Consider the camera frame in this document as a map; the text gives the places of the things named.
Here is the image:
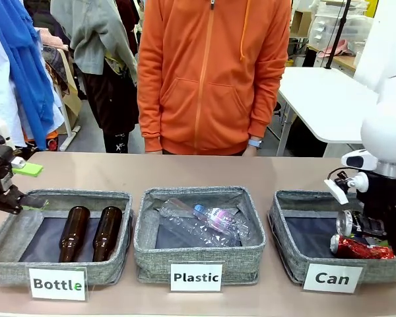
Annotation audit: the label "white Plastic sign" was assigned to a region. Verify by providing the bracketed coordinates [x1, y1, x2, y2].
[169, 262, 224, 293]

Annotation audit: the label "gray fabric basket can label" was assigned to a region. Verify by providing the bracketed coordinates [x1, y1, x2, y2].
[267, 190, 396, 285]

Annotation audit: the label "white clothes rack leg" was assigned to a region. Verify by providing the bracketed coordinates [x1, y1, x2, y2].
[54, 74, 83, 153]

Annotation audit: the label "gray fabric basket plastic label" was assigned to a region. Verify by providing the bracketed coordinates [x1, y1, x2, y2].
[133, 186, 267, 285]

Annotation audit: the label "person left forearm orange sleeve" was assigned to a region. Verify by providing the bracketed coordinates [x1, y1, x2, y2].
[247, 69, 282, 137]

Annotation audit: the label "crushed red can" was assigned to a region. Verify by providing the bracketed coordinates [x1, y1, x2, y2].
[329, 233, 396, 260]

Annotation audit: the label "white Bottle sign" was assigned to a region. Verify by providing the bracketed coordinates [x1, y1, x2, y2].
[28, 266, 88, 302]

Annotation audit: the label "white Can sign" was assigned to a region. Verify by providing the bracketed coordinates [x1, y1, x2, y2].
[302, 263, 364, 294]

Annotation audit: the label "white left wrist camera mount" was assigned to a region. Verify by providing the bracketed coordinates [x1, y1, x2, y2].
[0, 118, 17, 151]

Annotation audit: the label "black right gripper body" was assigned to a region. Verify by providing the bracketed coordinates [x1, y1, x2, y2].
[355, 172, 396, 217]

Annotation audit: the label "black red floral garment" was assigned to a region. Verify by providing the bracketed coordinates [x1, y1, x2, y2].
[16, 129, 59, 153]

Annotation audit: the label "brown glass bottle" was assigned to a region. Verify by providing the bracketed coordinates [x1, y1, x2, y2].
[58, 205, 91, 264]
[92, 205, 124, 263]

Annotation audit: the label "orange hoodie torso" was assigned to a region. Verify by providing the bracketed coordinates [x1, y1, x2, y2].
[137, 0, 292, 157]

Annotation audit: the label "gray hanging hoodie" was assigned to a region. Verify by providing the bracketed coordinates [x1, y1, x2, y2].
[50, 0, 140, 87]

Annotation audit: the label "brown patterned garment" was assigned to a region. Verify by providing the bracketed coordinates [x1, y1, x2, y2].
[41, 45, 74, 97]

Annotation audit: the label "pink checkered cloth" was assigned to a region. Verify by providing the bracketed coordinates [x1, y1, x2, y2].
[36, 28, 69, 51]

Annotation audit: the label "blue hanging cloth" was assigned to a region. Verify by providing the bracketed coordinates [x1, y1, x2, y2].
[0, 0, 56, 151]

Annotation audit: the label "white background table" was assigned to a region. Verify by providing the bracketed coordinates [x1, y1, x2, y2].
[277, 67, 382, 157]

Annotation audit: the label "black stand pole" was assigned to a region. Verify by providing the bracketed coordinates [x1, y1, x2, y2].
[325, 0, 351, 70]

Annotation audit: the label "white hanging shirt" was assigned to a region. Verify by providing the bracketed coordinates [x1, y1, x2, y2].
[0, 16, 66, 149]

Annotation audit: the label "crushed black can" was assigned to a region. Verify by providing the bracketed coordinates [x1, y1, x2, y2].
[335, 209, 387, 239]

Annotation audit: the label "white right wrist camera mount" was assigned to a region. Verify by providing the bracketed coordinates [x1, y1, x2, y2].
[323, 166, 371, 205]

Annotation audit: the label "wooden workbench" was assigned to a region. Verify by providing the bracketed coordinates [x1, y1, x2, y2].
[306, 44, 358, 73]

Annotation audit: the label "clear plastic storage drawers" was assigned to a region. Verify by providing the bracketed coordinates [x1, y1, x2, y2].
[308, 0, 374, 50]

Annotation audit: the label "plastic bottle purple label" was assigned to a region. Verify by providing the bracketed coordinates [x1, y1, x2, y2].
[193, 203, 252, 244]

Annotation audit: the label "person right forearm orange sleeve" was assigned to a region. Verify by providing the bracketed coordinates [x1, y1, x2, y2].
[137, 72, 165, 153]

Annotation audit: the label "gray fabric basket bottle label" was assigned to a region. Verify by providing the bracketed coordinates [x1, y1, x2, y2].
[0, 188, 135, 287]

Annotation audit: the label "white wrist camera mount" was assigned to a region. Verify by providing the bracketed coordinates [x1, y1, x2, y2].
[323, 166, 371, 205]
[0, 118, 17, 151]

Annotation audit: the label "clear crushed plastic bottle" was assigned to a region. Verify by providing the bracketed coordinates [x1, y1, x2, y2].
[158, 197, 241, 248]

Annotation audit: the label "cardboard box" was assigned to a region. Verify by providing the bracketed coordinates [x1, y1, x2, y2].
[289, 9, 314, 38]

